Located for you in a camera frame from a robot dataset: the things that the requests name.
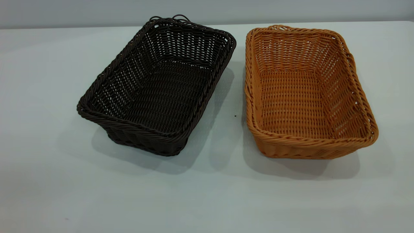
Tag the orange woven plastic basket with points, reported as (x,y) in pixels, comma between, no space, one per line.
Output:
(291,103)

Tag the black woven plastic basket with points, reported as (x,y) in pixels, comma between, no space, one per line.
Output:
(155,97)

